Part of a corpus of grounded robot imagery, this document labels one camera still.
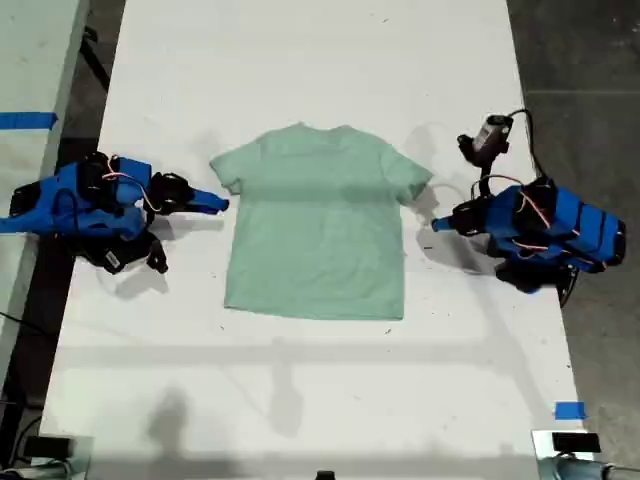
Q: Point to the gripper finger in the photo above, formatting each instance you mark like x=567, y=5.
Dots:
x=207, y=208
x=445, y=221
x=446, y=228
x=210, y=197

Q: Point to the pale green T-shirt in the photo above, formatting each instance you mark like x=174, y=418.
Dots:
x=320, y=230

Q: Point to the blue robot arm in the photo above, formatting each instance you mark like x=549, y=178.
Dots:
x=575, y=220
x=115, y=222

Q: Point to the black table strut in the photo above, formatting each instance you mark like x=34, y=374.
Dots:
x=97, y=60

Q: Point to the long blue tape strip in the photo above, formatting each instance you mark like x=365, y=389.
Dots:
x=27, y=121

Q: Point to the pale side table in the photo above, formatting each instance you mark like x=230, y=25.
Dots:
x=35, y=60

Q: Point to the square blue tape piece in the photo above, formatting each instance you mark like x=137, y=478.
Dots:
x=570, y=411

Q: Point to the small black box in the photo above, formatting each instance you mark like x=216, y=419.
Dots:
x=575, y=442
x=47, y=446
x=325, y=475

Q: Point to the black camera stalk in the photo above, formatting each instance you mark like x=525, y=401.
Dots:
x=157, y=255
x=484, y=175

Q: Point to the black camera box grey side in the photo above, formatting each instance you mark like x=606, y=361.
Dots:
x=487, y=135

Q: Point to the black camera box white label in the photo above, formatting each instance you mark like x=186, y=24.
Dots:
x=115, y=257

